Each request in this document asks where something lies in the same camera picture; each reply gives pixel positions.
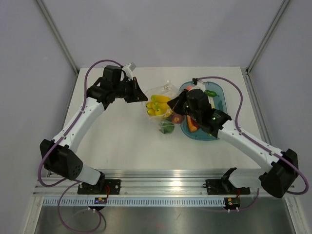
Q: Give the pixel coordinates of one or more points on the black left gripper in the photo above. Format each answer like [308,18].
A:
[137,94]

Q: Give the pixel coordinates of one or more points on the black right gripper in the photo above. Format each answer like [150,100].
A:
[175,104]

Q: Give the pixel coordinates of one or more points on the red apple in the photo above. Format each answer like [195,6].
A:
[176,118]

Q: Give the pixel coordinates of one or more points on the yellow banana bunch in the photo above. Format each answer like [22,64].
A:
[158,106]

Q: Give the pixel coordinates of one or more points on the clear zip top bag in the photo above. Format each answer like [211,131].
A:
[169,90]

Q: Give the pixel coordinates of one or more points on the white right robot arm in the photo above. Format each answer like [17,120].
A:
[278,169]

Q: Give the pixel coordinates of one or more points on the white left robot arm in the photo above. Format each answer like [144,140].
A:
[59,155]

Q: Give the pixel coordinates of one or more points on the green chili pepper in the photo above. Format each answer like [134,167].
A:
[211,93]

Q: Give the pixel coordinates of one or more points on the yellow green corn cob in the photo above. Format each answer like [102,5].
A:
[214,101]

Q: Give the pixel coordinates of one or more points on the teal plastic tray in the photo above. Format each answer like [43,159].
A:
[200,134]

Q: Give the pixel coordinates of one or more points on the orange carrot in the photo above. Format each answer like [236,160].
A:
[192,125]

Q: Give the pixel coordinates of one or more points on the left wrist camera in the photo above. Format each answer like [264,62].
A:
[128,69]

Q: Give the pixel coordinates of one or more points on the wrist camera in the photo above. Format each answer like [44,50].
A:
[200,85]
[128,69]

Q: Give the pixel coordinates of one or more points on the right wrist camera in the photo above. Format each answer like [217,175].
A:
[200,85]

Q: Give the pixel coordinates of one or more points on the left aluminium frame post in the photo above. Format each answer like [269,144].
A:
[56,34]

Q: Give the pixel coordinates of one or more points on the aluminium frame post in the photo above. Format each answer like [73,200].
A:
[268,35]
[56,34]

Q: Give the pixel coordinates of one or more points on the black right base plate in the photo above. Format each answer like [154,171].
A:
[224,187]

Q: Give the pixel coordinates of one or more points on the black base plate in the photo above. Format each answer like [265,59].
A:
[224,187]
[107,186]

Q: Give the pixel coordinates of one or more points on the aluminium mounting rail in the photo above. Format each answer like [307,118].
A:
[163,183]

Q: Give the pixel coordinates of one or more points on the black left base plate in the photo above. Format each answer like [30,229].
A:
[107,186]

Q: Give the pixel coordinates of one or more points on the white slotted cable duct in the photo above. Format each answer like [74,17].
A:
[137,201]

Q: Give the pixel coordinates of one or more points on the right aluminium frame post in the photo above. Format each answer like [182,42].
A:
[268,35]

